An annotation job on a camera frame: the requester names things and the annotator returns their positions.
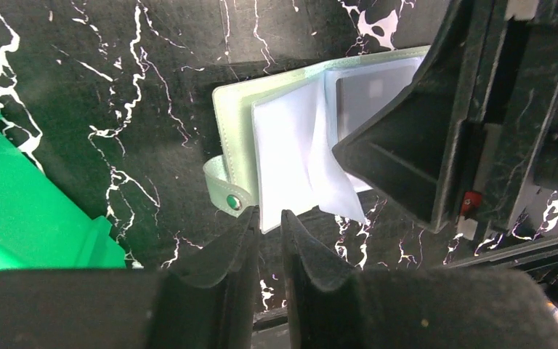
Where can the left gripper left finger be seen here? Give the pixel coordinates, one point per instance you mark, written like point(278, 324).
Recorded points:
point(205, 300)

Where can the silver credit card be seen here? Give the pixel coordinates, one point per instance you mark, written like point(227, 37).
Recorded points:
point(362, 92)

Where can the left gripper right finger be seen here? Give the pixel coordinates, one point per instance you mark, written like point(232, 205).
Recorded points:
point(332, 304)

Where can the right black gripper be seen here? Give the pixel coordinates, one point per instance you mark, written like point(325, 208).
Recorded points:
point(408, 151)

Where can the green plastic bin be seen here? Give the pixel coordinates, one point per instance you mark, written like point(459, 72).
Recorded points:
point(40, 227)

